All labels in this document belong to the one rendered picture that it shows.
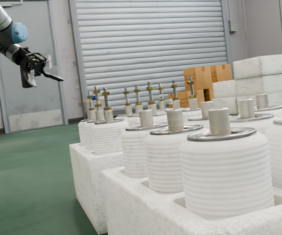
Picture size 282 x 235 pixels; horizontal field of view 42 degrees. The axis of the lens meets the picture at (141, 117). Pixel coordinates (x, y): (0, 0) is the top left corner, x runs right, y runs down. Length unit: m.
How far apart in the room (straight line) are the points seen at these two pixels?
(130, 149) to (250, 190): 0.26
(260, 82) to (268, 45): 4.12
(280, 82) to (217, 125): 3.43
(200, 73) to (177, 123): 4.46
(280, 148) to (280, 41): 7.13
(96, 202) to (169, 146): 0.43
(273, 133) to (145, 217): 0.18
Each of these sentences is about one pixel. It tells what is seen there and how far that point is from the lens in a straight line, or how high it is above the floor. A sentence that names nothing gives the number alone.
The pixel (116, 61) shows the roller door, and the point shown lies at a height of 0.97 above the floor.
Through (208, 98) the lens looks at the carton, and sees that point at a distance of 5.06.
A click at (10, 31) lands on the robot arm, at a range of 1.54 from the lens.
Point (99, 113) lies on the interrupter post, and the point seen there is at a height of 0.27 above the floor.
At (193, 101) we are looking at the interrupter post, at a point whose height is 0.27.
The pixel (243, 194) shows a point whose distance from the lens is 0.39.
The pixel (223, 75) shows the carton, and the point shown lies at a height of 0.45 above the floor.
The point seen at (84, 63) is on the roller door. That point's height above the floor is 0.99.
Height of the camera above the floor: 0.31
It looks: 3 degrees down
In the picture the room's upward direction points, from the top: 7 degrees counter-clockwise
